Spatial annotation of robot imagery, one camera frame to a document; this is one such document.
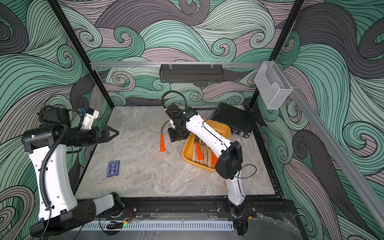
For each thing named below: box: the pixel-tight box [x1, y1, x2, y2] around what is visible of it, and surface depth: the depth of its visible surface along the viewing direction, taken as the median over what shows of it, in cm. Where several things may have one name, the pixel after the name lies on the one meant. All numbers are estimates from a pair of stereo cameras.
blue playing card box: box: [106, 160, 121, 178], surface depth 87 cm
